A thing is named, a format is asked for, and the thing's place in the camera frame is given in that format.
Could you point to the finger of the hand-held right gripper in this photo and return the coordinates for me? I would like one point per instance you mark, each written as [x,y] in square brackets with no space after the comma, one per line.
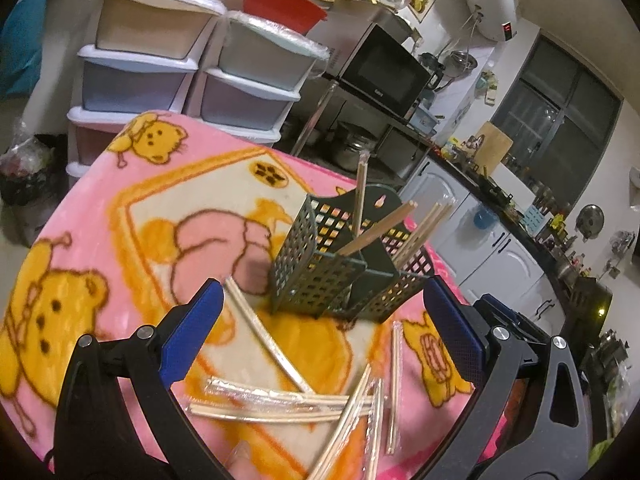
[520,332]

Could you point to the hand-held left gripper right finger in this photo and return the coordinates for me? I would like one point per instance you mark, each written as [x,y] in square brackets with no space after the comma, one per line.
[455,332]

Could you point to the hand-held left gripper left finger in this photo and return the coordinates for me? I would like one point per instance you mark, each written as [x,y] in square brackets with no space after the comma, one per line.
[192,335]

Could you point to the chopstick pair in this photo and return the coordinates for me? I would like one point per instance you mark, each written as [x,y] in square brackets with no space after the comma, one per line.
[361,185]
[425,230]
[375,232]

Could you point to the pile of chopsticks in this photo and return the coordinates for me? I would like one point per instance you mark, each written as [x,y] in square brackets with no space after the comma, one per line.
[280,400]

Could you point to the green mesh utensil holder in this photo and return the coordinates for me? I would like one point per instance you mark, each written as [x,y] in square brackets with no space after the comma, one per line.
[310,270]

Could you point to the white kitchen cabinets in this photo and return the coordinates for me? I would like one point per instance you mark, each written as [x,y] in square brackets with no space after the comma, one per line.
[500,260]

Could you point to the black kitchen countertop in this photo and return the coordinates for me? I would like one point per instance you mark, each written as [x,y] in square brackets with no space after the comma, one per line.
[540,247]

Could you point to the steel pan lid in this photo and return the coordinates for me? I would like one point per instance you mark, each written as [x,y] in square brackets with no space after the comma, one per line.
[590,222]

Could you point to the blue cutlery rack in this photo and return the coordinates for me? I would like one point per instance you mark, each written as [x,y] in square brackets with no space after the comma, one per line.
[535,220]

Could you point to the blue hanging pouch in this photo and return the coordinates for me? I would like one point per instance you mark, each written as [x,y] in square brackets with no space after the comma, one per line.
[483,218]

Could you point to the printed pink blanket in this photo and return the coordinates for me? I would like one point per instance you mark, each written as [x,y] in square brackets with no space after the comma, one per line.
[100,220]

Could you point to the wooden cutting board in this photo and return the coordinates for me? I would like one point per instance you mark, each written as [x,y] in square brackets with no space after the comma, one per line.
[492,147]

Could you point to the metal shelf rack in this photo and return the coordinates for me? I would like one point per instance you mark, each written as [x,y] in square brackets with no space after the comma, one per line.
[395,147]

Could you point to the stacked steel pots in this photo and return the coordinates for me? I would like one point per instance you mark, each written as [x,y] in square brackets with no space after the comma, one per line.
[352,147]

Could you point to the dark window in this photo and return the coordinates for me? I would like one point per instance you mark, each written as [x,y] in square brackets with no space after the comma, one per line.
[565,120]

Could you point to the light blue box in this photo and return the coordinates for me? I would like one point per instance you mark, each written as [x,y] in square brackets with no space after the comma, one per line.
[425,114]

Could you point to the black-lined trash bin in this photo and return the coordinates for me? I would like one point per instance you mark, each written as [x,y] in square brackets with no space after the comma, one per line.
[30,180]

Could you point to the hanging steel pot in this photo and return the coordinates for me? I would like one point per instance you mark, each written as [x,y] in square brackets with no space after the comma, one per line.
[461,62]

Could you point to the black microwave oven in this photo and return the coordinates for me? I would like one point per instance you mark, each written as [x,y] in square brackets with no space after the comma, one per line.
[385,70]

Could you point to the white plastic drawer unit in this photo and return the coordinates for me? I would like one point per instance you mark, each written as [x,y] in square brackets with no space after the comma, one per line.
[260,60]

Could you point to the stacked plastic drawer units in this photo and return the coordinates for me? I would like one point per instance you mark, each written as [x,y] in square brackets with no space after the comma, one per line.
[140,35]

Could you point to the blue bag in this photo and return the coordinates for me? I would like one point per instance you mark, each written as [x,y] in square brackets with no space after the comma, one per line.
[22,45]

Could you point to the red plastic basin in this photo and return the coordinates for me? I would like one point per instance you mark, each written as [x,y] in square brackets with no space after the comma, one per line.
[280,7]

